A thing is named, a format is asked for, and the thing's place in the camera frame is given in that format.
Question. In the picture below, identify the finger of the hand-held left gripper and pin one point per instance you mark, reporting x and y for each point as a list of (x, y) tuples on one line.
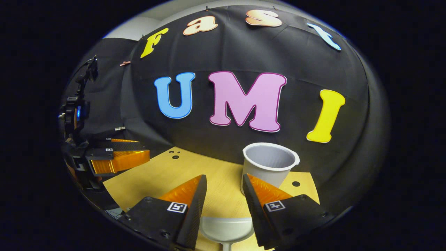
[(101, 155), (122, 145)]

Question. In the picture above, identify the white dustpan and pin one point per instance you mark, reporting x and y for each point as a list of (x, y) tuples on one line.
[(226, 228)]

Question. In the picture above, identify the red cloth clip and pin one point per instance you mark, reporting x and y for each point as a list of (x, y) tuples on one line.
[(124, 63)]

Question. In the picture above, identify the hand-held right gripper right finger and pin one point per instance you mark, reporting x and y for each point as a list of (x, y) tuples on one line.
[(256, 216)]

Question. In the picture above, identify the wooden desktop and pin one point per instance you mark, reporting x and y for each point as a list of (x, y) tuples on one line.
[(216, 184)]

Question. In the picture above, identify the white garbage bin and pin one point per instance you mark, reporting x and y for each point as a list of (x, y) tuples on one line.
[(268, 164)]

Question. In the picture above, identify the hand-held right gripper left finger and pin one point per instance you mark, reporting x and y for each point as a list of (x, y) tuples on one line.
[(191, 219)]

